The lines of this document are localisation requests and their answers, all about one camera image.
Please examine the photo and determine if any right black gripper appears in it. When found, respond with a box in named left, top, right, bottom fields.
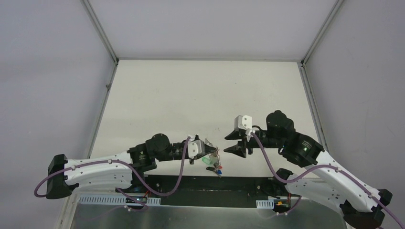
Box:
left=223, top=129, right=284, bottom=157

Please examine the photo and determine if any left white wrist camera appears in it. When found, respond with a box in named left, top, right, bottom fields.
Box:
left=187, top=135, right=206, bottom=160

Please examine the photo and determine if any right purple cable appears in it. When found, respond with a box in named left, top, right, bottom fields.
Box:
left=250, top=131, right=403, bottom=229

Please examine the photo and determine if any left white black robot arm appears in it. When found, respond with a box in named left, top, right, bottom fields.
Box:
left=43, top=133, right=218, bottom=199

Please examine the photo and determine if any key with green tag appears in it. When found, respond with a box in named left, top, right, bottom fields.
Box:
left=202, top=157, right=213, bottom=166

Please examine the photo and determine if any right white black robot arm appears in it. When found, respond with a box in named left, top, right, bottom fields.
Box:
left=225, top=110, right=392, bottom=229

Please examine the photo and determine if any left white slotted cable duct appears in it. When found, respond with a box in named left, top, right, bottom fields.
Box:
left=78, top=194, right=161, bottom=207

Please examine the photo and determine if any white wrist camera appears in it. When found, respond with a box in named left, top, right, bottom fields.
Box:
left=234, top=115, right=255, bottom=138
left=187, top=135, right=206, bottom=160

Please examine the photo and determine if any aluminium frame post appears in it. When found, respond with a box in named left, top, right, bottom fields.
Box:
left=301, top=0, right=346, bottom=67
left=80, top=0, right=119, bottom=65

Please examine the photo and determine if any right aluminium frame post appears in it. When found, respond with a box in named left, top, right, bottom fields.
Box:
left=301, top=0, right=346, bottom=67

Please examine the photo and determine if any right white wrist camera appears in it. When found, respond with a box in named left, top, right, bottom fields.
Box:
left=234, top=115, right=255, bottom=138

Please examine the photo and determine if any large silver carabiner keyring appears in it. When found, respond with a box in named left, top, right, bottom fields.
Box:
left=204, top=151, right=222, bottom=177

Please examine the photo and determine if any right white slotted cable duct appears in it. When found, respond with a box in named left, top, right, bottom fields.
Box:
left=256, top=199, right=275, bottom=209

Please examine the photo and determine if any white slotted cable duct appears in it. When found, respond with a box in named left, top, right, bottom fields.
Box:
left=256, top=199, right=275, bottom=209
left=78, top=194, right=161, bottom=207

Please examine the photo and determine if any left aluminium frame post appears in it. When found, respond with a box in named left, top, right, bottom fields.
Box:
left=80, top=0, right=119, bottom=65

